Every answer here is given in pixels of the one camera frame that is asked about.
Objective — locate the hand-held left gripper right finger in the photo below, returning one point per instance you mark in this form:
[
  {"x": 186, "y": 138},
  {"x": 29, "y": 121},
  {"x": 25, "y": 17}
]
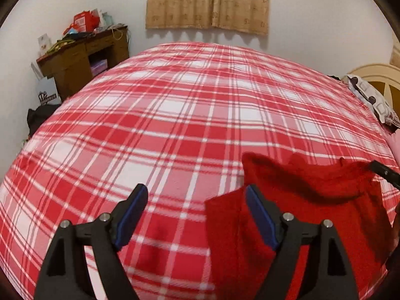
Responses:
[{"x": 261, "y": 222}]

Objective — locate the white paper bag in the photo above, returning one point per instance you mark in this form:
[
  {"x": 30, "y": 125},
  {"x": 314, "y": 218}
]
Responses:
[{"x": 47, "y": 90}]

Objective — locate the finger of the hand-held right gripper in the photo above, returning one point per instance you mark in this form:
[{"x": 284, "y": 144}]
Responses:
[{"x": 386, "y": 173}]

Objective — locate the purple box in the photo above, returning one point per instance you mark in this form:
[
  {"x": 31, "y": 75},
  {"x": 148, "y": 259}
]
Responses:
[{"x": 99, "y": 67}]

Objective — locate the red plaid bed sheet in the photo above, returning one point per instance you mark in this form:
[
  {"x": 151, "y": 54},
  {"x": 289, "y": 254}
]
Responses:
[{"x": 156, "y": 115}]

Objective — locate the grey patterned pillow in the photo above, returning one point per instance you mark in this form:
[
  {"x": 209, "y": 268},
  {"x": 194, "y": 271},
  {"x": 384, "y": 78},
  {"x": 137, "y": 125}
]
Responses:
[{"x": 372, "y": 100}]

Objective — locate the red embroidered sweater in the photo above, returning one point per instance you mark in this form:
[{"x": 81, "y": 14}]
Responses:
[{"x": 312, "y": 193}]

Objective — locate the brown wooden desk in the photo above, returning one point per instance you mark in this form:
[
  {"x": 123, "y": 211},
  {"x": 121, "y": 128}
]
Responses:
[{"x": 72, "y": 68}]

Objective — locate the beige floral window curtain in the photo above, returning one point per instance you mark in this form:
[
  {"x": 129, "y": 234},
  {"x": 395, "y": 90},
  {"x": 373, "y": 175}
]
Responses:
[{"x": 203, "y": 6}]

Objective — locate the cream wooden headboard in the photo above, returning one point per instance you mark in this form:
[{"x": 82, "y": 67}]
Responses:
[{"x": 375, "y": 68}]

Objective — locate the white greeting card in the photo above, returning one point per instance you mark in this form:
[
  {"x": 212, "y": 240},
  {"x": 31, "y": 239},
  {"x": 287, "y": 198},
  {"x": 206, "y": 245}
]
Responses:
[{"x": 44, "y": 43}]

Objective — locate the pale blue box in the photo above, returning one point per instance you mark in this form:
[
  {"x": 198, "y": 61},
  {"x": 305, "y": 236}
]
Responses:
[{"x": 107, "y": 19}]

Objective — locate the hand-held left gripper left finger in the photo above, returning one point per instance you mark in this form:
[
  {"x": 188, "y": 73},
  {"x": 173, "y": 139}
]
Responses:
[{"x": 131, "y": 218}]

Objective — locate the red gift box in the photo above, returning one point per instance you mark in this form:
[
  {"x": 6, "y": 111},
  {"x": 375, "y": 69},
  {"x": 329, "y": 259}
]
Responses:
[{"x": 82, "y": 22}]

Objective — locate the black bag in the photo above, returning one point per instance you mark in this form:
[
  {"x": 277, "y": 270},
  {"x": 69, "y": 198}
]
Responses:
[{"x": 39, "y": 118}]

